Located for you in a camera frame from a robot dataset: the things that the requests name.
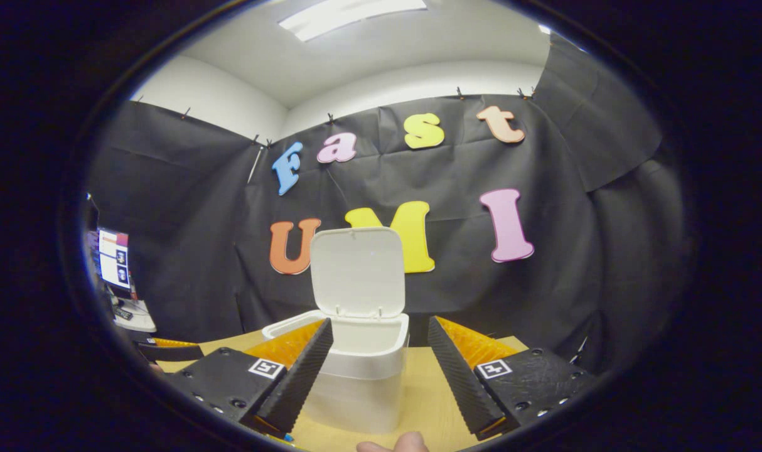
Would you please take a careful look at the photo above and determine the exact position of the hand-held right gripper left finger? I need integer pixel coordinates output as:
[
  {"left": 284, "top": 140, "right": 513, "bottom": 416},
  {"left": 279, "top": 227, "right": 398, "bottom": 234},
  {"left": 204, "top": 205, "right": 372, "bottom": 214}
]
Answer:
[{"left": 168, "top": 318, "right": 334, "bottom": 434}]

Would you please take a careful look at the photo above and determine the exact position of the long ceiling light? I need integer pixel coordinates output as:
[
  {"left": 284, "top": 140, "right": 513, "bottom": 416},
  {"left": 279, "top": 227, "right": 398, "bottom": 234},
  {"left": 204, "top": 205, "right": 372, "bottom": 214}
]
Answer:
[{"left": 279, "top": 0, "right": 429, "bottom": 42}]

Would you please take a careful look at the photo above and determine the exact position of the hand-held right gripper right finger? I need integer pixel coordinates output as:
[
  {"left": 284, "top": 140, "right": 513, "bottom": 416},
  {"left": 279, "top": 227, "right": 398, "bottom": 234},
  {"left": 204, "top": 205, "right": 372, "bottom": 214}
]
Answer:
[{"left": 428, "top": 316, "right": 598, "bottom": 440}]

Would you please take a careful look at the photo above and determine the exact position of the computer monitor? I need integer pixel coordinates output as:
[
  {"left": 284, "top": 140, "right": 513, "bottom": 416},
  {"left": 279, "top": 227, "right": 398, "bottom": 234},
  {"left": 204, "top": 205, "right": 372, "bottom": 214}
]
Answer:
[{"left": 97, "top": 229, "right": 131, "bottom": 289}]

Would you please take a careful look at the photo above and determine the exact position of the white side table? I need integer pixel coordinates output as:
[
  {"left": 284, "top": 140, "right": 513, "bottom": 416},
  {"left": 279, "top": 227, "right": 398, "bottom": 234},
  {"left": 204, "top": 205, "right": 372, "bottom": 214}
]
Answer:
[{"left": 113, "top": 300, "right": 157, "bottom": 333}]

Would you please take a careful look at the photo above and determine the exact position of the white desktop garbage bin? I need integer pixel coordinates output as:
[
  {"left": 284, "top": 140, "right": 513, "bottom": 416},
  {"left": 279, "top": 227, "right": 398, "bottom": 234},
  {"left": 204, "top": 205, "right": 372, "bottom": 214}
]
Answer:
[{"left": 262, "top": 227, "right": 411, "bottom": 434}]

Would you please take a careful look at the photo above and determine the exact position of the wooden desktop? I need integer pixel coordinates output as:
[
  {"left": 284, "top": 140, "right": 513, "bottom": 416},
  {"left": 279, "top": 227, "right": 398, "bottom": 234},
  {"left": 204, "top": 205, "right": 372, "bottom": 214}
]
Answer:
[{"left": 155, "top": 330, "right": 532, "bottom": 452}]

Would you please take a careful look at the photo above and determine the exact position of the black backdrop cloth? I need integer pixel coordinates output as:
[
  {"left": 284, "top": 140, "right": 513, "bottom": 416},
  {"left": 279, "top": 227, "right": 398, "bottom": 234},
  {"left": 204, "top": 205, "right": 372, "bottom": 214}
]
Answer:
[{"left": 86, "top": 31, "right": 695, "bottom": 377}]

